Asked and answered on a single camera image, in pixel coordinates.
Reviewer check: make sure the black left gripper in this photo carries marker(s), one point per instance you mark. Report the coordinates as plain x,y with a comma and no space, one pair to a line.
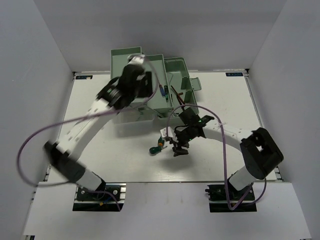
147,90

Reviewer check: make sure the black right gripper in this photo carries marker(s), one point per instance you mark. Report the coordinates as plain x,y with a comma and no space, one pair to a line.
177,149

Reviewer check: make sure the stubby green screwdriver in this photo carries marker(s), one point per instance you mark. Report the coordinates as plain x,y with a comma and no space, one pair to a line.
155,150
161,142

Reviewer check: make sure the stubby green screwdriver front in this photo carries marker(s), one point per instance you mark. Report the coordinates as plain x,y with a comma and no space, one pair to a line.
155,150

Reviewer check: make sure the blue red handled screwdriver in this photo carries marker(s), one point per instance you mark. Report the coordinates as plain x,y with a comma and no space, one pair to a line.
162,91

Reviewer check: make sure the mint green plastic toolbox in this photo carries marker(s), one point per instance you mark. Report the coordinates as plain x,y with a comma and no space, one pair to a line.
151,106

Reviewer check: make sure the long brown hex key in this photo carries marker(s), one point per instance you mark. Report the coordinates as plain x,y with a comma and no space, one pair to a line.
179,98

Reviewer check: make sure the brown hex key front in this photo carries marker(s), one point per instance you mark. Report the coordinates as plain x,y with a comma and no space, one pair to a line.
174,90

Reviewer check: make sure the thin green precision screwdriver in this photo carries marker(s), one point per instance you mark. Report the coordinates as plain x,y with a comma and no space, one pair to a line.
166,93

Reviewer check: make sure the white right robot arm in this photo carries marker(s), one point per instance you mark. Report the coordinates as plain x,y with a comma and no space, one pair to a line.
260,153

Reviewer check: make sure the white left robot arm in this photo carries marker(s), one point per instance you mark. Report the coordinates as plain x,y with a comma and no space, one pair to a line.
64,154

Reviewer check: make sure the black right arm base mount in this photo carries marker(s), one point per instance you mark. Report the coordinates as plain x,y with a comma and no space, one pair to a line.
218,200

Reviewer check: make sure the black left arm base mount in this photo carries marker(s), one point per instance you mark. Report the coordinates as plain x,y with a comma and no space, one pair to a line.
100,202

